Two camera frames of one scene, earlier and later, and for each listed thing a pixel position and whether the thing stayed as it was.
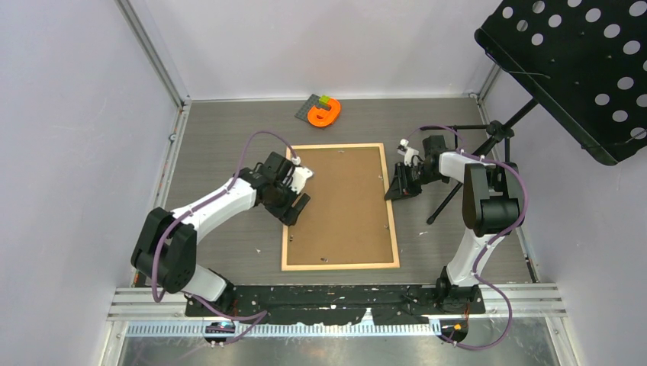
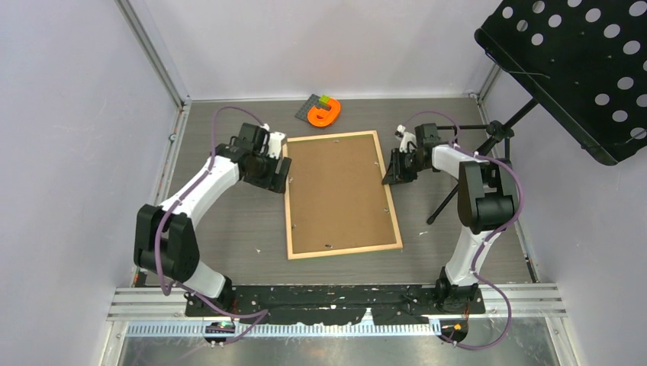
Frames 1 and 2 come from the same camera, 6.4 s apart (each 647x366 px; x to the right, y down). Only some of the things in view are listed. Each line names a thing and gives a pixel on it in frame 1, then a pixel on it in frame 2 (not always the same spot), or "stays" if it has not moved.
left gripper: x=289 y=217 -> x=275 y=181
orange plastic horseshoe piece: x=322 y=117 stays
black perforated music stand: x=586 y=59 stays
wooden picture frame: x=284 y=267 -> x=343 y=252
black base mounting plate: x=326 y=303 stays
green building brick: x=324 y=99 stays
